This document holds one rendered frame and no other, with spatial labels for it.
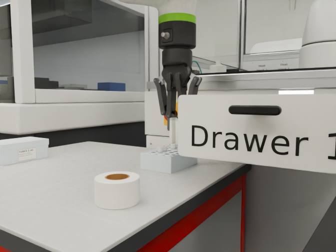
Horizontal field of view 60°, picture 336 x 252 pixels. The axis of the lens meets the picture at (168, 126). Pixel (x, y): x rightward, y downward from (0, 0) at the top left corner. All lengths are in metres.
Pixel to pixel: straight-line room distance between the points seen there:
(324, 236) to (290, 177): 0.54
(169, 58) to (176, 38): 0.05
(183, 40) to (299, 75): 0.30
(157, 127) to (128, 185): 0.54
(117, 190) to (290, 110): 0.28
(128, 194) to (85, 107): 0.83
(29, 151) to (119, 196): 0.44
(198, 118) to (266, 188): 0.40
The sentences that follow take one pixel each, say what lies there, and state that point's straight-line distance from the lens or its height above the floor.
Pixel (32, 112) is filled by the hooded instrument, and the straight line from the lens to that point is 1.09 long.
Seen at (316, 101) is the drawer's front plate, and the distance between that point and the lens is 0.45.
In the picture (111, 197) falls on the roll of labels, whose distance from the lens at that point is 0.44.
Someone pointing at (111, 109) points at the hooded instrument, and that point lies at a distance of 1.34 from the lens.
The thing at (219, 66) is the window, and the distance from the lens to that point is 0.88.
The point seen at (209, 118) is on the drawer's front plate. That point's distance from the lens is 0.50.
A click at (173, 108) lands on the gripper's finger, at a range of 0.74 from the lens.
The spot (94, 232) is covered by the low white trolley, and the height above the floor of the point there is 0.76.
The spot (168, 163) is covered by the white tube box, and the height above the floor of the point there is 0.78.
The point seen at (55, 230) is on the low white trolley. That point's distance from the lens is 0.41.
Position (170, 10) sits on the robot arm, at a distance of 0.72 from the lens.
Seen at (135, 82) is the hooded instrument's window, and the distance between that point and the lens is 1.51.
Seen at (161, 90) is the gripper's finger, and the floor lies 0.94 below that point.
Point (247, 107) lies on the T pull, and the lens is 0.44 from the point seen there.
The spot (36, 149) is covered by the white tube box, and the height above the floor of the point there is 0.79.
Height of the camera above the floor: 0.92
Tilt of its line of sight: 5 degrees down
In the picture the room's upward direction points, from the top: straight up
